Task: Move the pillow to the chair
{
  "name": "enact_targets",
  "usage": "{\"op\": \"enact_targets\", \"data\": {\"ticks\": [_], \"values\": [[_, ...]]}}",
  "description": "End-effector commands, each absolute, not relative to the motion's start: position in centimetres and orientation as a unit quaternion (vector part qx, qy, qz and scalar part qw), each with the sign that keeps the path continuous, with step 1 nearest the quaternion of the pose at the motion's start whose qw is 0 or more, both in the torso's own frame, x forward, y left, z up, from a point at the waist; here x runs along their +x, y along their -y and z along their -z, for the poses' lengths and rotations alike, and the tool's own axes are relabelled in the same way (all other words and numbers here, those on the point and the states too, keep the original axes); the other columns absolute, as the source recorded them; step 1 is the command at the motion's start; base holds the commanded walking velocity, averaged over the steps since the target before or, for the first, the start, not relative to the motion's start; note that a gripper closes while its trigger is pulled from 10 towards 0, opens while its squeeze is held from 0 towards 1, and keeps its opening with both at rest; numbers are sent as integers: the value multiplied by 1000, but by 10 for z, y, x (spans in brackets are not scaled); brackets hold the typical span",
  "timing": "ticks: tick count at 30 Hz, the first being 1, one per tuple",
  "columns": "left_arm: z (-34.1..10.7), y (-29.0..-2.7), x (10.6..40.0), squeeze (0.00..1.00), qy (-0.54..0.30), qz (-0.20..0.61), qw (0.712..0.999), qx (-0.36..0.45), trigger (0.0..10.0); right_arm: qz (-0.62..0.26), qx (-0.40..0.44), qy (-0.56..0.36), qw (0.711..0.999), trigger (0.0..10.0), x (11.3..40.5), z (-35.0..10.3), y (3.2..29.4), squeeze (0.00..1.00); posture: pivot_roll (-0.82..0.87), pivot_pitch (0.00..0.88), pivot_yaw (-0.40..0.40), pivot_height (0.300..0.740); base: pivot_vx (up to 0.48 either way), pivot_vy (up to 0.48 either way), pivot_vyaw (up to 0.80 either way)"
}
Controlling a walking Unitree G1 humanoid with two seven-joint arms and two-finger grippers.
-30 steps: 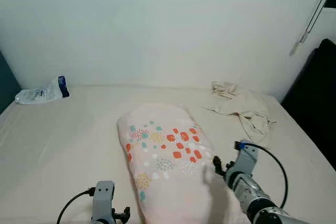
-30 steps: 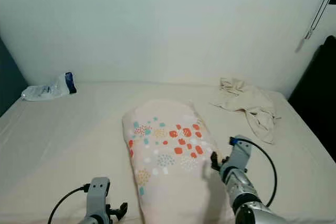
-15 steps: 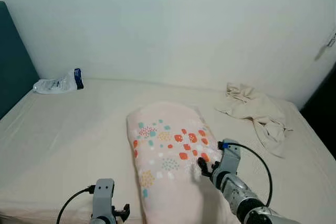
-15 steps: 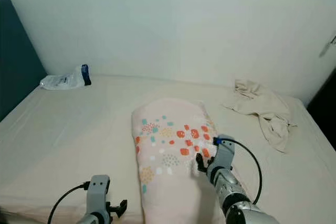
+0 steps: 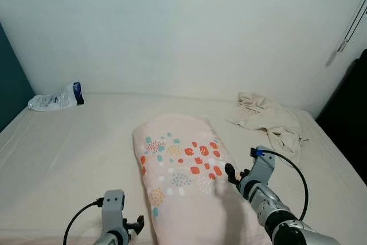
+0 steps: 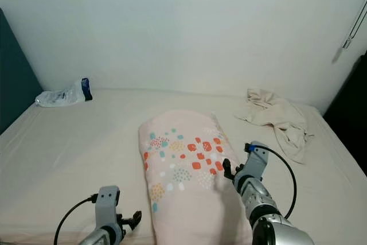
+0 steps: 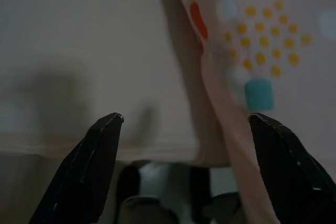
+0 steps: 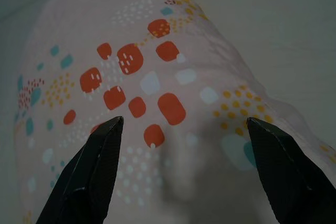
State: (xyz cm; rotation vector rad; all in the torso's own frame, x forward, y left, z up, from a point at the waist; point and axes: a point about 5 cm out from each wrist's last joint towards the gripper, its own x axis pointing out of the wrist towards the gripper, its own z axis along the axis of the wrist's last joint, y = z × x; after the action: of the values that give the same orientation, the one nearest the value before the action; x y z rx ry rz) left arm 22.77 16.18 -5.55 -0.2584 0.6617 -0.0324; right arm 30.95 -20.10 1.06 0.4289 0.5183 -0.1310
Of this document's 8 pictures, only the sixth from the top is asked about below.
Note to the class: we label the pink pillow with coloured dots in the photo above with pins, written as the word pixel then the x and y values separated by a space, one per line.
pixel 183 159

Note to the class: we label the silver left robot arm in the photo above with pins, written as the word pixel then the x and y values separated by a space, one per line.
pixel 100 238

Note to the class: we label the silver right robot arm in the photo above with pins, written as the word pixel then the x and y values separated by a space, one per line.
pixel 269 222

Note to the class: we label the crumpled beige cloth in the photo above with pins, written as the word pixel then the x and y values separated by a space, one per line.
pixel 275 113

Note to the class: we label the bed with beige sheet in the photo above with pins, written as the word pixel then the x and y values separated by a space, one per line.
pixel 80 159

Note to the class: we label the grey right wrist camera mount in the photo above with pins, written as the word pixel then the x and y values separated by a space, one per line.
pixel 257 162

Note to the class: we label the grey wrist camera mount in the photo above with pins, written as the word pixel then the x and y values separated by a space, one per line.
pixel 108 207
pixel 257 162

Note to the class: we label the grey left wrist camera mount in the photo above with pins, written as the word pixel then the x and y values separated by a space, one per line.
pixel 108 207

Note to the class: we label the grey metal wall rod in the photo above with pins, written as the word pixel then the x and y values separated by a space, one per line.
pixel 347 42

